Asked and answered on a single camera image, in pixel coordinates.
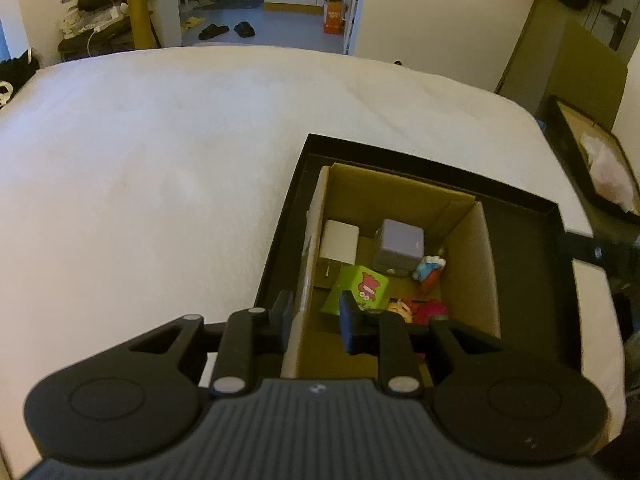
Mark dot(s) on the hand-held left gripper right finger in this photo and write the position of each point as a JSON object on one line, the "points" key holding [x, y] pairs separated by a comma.
{"points": [[350, 325]]}

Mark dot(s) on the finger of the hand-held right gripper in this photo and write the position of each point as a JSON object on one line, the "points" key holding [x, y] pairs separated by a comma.
{"points": [[592, 251]]}

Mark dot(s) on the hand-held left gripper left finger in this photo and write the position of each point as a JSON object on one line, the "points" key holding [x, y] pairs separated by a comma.
{"points": [[282, 322]]}

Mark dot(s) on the green box with pink print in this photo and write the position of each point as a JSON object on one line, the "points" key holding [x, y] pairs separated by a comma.
{"points": [[357, 287]]}

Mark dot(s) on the black shallow box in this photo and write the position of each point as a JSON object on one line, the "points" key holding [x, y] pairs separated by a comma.
{"points": [[530, 280]]}

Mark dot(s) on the white cube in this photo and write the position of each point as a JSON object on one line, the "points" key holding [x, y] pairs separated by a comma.
{"points": [[340, 242]]}

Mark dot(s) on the purple-grey cube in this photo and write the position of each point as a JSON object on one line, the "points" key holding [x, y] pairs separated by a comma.
{"points": [[400, 247]]}

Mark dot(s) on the blue and white figurine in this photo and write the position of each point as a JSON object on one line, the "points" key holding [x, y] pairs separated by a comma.
{"points": [[429, 270]]}

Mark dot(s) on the brown cardboard box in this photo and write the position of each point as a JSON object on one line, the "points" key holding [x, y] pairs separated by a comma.
{"points": [[470, 275]]}

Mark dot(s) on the white crumpled cloth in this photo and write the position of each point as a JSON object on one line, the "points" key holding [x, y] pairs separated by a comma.
{"points": [[607, 170]]}

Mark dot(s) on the black framed tray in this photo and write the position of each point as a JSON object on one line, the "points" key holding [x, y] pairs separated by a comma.
{"points": [[565, 135]]}

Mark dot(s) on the large cardboard panel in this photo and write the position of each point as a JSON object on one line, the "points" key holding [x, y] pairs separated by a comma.
{"points": [[575, 70]]}

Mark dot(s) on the black slipper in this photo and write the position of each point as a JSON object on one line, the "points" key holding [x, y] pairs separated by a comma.
{"points": [[245, 29], [214, 32]]}

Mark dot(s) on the orange carton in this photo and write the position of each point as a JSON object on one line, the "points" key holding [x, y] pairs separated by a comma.
{"points": [[334, 15]]}

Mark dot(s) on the yellow slipper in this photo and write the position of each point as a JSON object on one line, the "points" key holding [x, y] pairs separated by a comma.
{"points": [[191, 22]]}

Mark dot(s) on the yellow table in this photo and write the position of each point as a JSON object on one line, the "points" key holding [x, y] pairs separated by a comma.
{"points": [[141, 10]]}

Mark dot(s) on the dark clothes with white print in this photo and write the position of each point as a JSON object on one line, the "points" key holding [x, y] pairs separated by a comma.
{"points": [[15, 75]]}

